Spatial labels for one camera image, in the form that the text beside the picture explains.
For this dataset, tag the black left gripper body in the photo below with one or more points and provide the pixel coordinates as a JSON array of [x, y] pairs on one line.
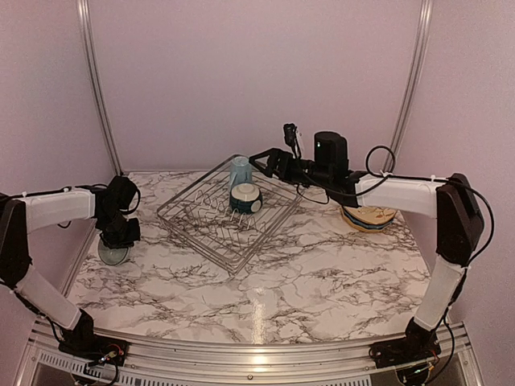
[[116, 233]]

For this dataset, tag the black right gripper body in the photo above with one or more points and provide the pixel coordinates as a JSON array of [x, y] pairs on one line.
[[294, 175]]

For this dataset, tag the grey green patterned bowl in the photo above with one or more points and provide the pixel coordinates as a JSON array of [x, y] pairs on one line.
[[113, 256]]

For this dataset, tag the light blue mug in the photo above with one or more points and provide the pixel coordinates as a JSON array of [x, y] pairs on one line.
[[240, 171]]

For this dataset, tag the dark teal dotted bowl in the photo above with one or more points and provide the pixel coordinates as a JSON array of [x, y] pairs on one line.
[[246, 198]]

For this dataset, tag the beige bird pattern plate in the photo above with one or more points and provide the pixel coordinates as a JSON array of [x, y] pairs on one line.
[[372, 215]]

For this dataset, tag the blue polka dot plate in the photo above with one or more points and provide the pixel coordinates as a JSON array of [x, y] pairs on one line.
[[362, 220]]

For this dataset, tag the yellow polka dot plate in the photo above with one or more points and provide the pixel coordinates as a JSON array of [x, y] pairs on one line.
[[362, 227]]

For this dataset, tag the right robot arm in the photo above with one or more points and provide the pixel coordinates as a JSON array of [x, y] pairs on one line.
[[450, 206]]

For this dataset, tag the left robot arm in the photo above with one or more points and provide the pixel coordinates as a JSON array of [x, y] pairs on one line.
[[29, 239]]

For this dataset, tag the wire dish rack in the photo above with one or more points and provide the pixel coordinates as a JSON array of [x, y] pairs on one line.
[[200, 216]]

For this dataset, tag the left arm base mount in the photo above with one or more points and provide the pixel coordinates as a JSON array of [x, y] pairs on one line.
[[100, 349]]

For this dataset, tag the right aluminium frame post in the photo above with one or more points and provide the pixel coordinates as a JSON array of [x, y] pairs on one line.
[[414, 76]]

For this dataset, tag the aluminium frame post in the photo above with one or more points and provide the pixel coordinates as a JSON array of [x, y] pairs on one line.
[[414, 76], [86, 29]]

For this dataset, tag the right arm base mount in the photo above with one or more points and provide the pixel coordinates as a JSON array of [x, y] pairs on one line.
[[396, 352]]

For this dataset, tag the left aluminium frame post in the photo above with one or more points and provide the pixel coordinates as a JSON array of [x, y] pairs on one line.
[[86, 29]]

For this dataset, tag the front aluminium rail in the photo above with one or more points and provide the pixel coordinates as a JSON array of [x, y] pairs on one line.
[[152, 361]]

